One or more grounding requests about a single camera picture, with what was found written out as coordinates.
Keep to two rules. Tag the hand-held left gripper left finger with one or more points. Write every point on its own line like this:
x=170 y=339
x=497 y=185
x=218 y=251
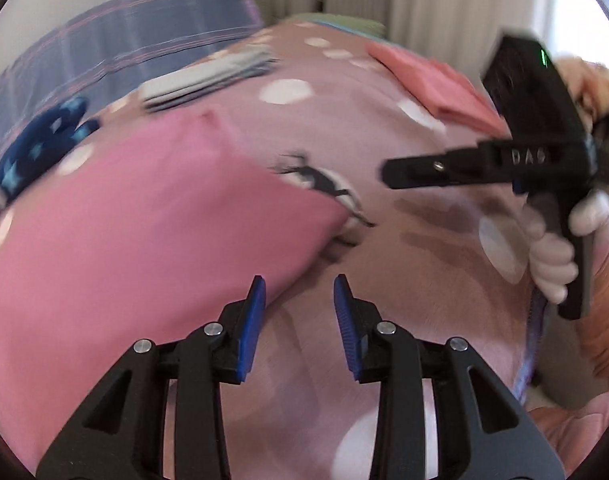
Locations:
x=252 y=320

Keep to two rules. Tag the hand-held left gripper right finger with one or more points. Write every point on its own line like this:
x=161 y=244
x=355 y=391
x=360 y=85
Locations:
x=347 y=330

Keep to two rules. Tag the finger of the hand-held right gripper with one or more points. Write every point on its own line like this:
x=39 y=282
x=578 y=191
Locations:
x=424 y=170

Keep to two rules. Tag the pink long-sleeved shirt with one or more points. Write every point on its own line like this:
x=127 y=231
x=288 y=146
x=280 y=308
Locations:
x=134 y=260

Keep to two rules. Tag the person's right hand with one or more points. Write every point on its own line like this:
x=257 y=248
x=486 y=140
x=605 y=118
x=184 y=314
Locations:
x=549 y=260

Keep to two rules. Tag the folded coral cloth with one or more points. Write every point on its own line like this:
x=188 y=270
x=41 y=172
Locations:
x=434 y=85

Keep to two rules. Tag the green pillow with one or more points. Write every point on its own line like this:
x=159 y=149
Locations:
x=349 y=22

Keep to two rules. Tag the folded grey patterned garment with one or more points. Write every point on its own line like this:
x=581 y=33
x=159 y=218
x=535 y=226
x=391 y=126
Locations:
x=249 y=62

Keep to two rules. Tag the person's orange fleece clothing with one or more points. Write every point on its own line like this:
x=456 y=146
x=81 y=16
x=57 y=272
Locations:
x=584 y=425

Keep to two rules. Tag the navy star print garment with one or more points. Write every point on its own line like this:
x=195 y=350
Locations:
x=39 y=145

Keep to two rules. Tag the purple plaid pillow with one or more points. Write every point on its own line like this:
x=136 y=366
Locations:
x=109 y=45

